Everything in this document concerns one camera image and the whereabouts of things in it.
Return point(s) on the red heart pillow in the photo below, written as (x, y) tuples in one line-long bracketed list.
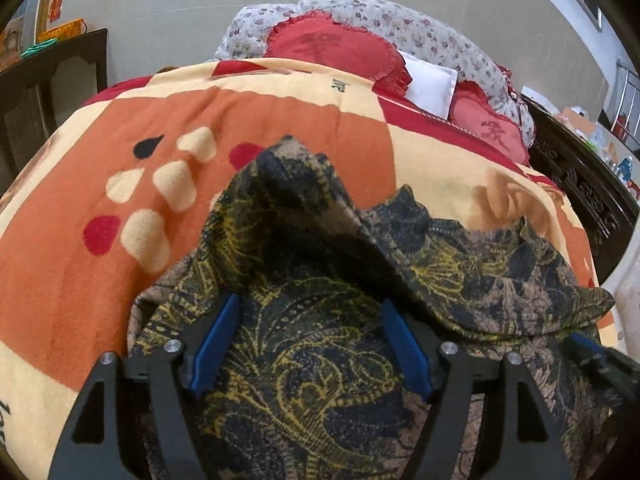
[(470, 110), (315, 37)]

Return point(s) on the right red heart pillow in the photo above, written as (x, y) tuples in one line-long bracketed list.
[(470, 110)]

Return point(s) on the floral white quilt roll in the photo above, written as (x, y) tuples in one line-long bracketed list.
[(408, 30)]

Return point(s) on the metal stair railing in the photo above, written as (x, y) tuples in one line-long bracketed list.
[(623, 110)]

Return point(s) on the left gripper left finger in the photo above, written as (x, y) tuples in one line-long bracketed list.
[(103, 435)]

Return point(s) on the dark wooden table left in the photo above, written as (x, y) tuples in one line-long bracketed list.
[(27, 111)]

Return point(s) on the left red heart pillow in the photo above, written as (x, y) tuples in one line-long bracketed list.
[(315, 37)]

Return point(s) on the orange red patterned blanket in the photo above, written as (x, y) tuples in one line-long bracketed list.
[(121, 192)]

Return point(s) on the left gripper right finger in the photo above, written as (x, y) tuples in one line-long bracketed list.
[(516, 434)]

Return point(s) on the dark floral patterned shirt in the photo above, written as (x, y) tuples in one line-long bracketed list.
[(310, 388)]

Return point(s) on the white ornate chair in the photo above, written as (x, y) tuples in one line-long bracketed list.
[(620, 327)]

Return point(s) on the small white pillow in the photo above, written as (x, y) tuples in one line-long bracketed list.
[(431, 87)]

